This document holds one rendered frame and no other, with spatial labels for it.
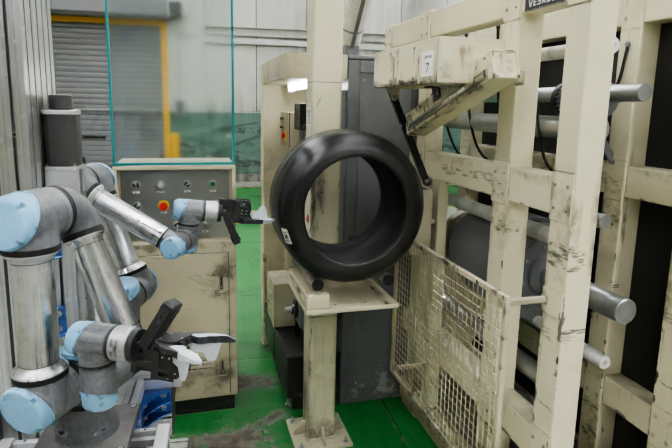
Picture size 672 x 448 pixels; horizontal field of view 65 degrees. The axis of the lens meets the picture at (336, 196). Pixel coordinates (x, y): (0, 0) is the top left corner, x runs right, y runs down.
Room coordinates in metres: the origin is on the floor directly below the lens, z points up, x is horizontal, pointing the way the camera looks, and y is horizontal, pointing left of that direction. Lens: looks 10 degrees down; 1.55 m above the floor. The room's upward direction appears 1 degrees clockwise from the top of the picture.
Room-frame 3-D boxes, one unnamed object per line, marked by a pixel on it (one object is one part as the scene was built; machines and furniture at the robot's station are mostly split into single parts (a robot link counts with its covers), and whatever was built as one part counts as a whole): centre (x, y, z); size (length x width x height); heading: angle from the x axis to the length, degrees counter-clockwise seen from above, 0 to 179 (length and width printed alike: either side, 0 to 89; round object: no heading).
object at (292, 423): (2.34, 0.06, 0.02); 0.27 x 0.27 x 0.04; 16
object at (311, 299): (2.06, 0.11, 0.84); 0.36 x 0.09 x 0.06; 16
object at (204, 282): (2.65, 0.81, 0.63); 0.56 x 0.41 x 1.27; 106
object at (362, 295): (2.10, -0.03, 0.80); 0.37 x 0.36 x 0.02; 106
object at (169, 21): (2.49, 0.76, 1.75); 0.55 x 0.02 x 0.95; 106
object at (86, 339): (1.09, 0.52, 1.04); 0.11 x 0.08 x 0.09; 76
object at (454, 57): (2.06, -0.35, 1.71); 0.61 x 0.25 x 0.15; 16
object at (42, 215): (1.13, 0.66, 1.09); 0.15 x 0.12 x 0.55; 166
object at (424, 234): (2.41, -0.33, 1.05); 0.20 x 0.15 x 0.30; 16
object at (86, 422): (1.26, 0.63, 0.77); 0.15 x 0.15 x 0.10
